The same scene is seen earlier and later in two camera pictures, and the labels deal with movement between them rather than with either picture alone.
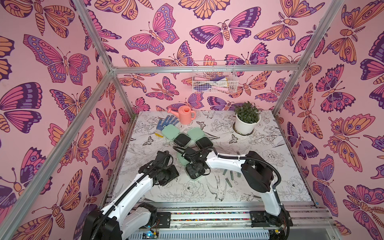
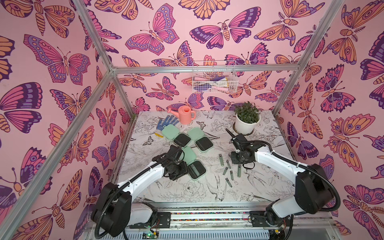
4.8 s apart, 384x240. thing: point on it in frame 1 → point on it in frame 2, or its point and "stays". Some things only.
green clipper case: x=195 y=171 stays
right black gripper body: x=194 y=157 → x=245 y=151
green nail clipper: x=228 y=182 stays
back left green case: x=172 y=131 stays
